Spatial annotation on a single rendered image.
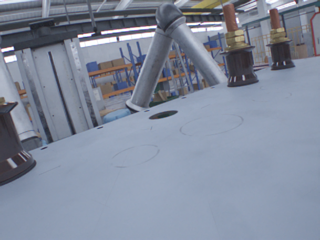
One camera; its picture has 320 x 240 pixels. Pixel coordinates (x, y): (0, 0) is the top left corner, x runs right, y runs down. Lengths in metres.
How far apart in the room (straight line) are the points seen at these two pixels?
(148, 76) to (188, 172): 0.94
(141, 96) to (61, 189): 0.94
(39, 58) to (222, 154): 1.12
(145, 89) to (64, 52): 0.50
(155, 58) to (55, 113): 0.62
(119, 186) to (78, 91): 1.00
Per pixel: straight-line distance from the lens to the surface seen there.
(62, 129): 1.20
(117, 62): 8.77
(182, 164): 0.17
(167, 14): 0.92
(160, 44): 1.05
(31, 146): 0.72
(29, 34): 12.29
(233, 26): 0.55
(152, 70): 1.06
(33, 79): 1.15
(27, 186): 0.25
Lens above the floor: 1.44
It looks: 12 degrees down
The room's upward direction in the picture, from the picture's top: 14 degrees counter-clockwise
